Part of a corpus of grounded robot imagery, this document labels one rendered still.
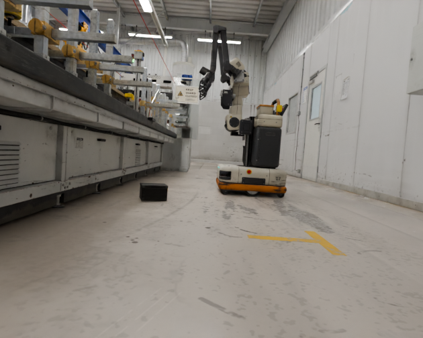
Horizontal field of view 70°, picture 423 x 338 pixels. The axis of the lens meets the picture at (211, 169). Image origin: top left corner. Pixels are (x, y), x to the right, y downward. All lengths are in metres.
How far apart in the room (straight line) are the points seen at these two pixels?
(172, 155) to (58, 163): 4.04
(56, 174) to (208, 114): 10.40
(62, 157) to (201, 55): 10.94
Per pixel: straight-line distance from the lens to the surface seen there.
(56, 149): 2.01
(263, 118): 3.03
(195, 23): 11.72
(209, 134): 12.06
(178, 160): 5.87
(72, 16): 1.66
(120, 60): 1.57
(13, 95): 1.24
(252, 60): 12.68
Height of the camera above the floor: 0.40
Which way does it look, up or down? 3 degrees down
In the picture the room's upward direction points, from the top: 4 degrees clockwise
